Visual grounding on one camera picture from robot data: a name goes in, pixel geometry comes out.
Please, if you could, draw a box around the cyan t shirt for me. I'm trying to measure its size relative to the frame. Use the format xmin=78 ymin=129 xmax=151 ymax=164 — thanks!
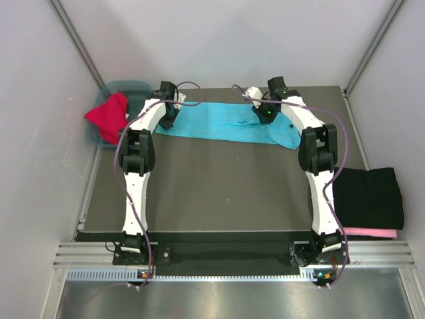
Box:
xmin=155 ymin=102 xmax=301 ymax=150

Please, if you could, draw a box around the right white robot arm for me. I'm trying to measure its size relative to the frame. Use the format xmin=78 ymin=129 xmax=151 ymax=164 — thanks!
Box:
xmin=244 ymin=76 xmax=342 ymax=263

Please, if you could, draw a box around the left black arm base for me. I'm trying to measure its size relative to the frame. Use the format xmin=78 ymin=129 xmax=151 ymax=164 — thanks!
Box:
xmin=111 ymin=235 xmax=171 ymax=266

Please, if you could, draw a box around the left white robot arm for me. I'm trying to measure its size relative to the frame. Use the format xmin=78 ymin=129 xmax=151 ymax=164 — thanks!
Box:
xmin=118 ymin=81 xmax=185 ymax=237

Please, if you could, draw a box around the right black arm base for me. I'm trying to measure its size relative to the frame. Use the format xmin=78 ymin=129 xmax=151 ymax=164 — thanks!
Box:
xmin=288 ymin=241 xmax=346 ymax=267

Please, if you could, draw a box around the red t shirt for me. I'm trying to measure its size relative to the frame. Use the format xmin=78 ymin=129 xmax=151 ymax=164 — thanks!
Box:
xmin=84 ymin=92 xmax=128 ymax=144

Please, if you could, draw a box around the black folded t shirt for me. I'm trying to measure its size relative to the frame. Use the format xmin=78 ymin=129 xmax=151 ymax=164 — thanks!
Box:
xmin=333 ymin=167 xmax=404 ymax=230

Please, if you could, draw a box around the pink folded t shirt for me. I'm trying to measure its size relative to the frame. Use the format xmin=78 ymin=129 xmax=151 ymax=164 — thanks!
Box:
xmin=344 ymin=227 xmax=397 ymax=239

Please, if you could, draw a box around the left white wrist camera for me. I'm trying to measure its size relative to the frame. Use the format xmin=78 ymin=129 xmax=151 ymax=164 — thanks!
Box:
xmin=174 ymin=93 xmax=187 ymax=110

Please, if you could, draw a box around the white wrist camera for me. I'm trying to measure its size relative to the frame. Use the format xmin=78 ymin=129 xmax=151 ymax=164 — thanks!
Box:
xmin=174 ymin=93 xmax=187 ymax=110
xmin=242 ymin=86 xmax=264 ymax=109

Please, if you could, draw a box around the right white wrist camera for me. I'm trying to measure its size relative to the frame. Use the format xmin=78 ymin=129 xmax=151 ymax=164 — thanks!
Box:
xmin=242 ymin=86 xmax=264 ymax=109

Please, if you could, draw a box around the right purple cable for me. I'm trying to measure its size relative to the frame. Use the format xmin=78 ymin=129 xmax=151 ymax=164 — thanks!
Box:
xmin=230 ymin=83 xmax=350 ymax=288

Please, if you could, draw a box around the purple cable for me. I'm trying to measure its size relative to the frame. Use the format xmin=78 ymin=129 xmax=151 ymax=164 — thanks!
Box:
xmin=113 ymin=80 xmax=204 ymax=288
xmin=230 ymin=83 xmax=350 ymax=288

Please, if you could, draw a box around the left aluminium corner post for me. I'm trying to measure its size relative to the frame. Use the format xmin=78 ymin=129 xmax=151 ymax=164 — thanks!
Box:
xmin=47 ymin=0 xmax=105 ymax=88

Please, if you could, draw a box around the aluminium corner post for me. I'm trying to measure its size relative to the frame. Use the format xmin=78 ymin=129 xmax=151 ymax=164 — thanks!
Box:
xmin=342 ymin=0 xmax=406 ymax=98
xmin=47 ymin=0 xmax=105 ymax=88

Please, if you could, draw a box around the grey slotted cable duct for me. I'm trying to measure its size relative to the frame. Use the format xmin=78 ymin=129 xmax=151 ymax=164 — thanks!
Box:
xmin=66 ymin=268 xmax=331 ymax=282

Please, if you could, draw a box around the right aluminium corner post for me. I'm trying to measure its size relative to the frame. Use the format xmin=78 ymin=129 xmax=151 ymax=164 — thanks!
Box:
xmin=342 ymin=0 xmax=406 ymax=98

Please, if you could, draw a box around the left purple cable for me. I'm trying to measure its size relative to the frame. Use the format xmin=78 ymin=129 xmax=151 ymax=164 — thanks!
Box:
xmin=113 ymin=80 xmax=204 ymax=288

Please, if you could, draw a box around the aluminium front rail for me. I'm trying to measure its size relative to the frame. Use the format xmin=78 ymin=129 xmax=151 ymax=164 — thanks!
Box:
xmin=53 ymin=241 xmax=414 ymax=268

